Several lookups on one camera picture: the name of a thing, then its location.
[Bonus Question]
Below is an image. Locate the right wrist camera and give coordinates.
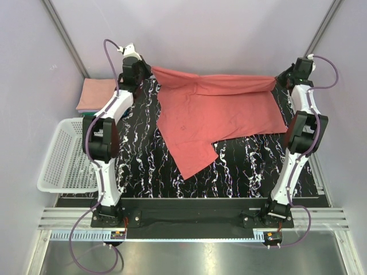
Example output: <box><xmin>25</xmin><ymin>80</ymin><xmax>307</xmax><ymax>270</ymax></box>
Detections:
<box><xmin>307</xmin><ymin>54</ymin><xmax>316</xmax><ymax>72</ymax></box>

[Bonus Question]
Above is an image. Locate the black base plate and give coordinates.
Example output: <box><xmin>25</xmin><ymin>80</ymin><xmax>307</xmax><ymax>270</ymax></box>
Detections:
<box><xmin>91</xmin><ymin>197</ymin><xmax>295</xmax><ymax>240</ymax></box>

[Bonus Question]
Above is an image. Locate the white plastic basket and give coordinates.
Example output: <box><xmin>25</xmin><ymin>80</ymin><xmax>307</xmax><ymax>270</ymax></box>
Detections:
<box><xmin>37</xmin><ymin>117</ymin><xmax>97</xmax><ymax>194</ymax></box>

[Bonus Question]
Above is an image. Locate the purple cable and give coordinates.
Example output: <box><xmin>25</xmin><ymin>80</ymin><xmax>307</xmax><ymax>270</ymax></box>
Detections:
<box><xmin>70</xmin><ymin>38</ymin><xmax>126</xmax><ymax>272</ymax></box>
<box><xmin>266</xmin><ymin>54</ymin><xmax>341</xmax><ymax>249</ymax></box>

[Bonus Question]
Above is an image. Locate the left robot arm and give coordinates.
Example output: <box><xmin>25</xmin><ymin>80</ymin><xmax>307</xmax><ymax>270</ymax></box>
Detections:
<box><xmin>83</xmin><ymin>54</ymin><xmax>152</xmax><ymax>227</ymax></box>

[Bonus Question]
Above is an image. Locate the folded pink t shirt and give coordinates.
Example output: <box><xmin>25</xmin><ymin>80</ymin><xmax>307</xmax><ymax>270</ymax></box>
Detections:
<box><xmin>76</xmin><ymin>78</ymin><xmax>116</xmax><ymax>110</ymax></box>

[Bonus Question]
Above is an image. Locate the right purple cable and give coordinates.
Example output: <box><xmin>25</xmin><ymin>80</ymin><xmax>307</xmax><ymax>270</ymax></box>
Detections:
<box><xmin>266</xmin><ymin>54</ymin><xmax>341</xmax><ymax>249</ymax></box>

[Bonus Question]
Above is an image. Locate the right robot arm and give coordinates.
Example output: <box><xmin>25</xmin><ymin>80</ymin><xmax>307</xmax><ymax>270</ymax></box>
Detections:
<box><xmin>259</xmin><ymin>54</ymin><xmax>329</xmax><ymax>227</ymax></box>

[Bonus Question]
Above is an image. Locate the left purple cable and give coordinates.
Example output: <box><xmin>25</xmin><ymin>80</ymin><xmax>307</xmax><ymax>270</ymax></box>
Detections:
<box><xmin>70</xmin><ymin>38</ymin><xmax>126</xmax><ymax>272</ymax></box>

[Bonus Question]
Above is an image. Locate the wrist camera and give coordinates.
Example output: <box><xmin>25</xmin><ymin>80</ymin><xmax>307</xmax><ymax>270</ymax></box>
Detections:
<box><xmin>307</xmin><ymin>54</ymin><xmax>316</xmax><ymax>72</ymax></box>
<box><xmin>118</xmin><ymin>43</ymin><xmax>142</xmax><ymax>60</ymax></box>

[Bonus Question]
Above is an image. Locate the white slotted cable duct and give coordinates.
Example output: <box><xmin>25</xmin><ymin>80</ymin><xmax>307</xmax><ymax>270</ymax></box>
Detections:
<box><xmin>50</xmin><ymin>229</ymin><xmax>264</xmax><ymax>243</ymax></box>

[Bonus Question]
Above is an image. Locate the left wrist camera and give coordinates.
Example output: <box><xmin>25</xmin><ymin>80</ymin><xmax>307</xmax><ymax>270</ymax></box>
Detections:
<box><xmin>118</xmin><ymin>43</ymin><xmax>142</xmax><ymax>60</ymax></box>

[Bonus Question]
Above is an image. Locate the red t shirt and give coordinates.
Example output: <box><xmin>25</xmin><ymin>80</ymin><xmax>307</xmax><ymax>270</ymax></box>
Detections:
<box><xmin>152</xmin><ymin>66</ymin><xmax>287</xmax><ymax>179</ymax></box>

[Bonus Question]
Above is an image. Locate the folded lilac t shirt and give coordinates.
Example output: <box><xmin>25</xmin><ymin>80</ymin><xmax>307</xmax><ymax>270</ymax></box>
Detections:
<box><xmin>77</xmin><ymin>109</ymin><xmax>99</xmax><ymax>113</ymax></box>

